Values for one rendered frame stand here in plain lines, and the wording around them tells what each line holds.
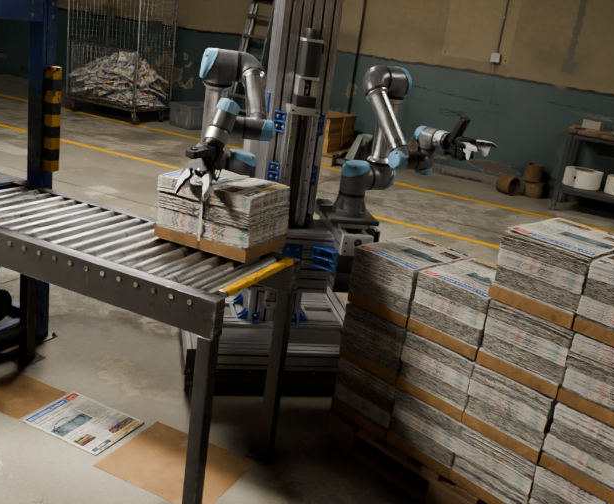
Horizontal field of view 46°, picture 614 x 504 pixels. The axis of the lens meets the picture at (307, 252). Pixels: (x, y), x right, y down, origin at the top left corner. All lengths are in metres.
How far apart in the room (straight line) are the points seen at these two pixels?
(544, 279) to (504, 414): 0.47
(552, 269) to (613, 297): 0.19
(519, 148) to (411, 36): 1.93
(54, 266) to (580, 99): 7.40
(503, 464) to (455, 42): 7.29
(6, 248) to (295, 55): 1.42
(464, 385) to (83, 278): 1.29
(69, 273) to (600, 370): 1.64
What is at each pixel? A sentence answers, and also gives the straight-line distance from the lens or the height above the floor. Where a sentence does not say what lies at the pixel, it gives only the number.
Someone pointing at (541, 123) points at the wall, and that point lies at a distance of 9.11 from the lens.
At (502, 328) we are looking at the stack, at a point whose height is 0.75.
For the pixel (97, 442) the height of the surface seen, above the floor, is 0.01.
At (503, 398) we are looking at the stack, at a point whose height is 0.53.
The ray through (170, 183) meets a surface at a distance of 2.52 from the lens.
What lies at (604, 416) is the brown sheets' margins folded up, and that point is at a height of 0.63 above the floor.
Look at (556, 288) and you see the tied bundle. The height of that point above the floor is 0.94.
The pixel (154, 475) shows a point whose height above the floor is 0.00.
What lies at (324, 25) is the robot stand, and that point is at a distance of 3.19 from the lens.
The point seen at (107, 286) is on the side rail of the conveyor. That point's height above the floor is 0.74.
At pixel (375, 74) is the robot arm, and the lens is 3.08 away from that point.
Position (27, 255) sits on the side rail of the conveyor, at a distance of 2.53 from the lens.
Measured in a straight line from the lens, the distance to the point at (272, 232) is 2.53.
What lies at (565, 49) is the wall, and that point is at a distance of 9.08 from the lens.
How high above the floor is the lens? 1.59
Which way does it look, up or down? 17 degrees down
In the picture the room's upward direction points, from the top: 8 degrees clockwise
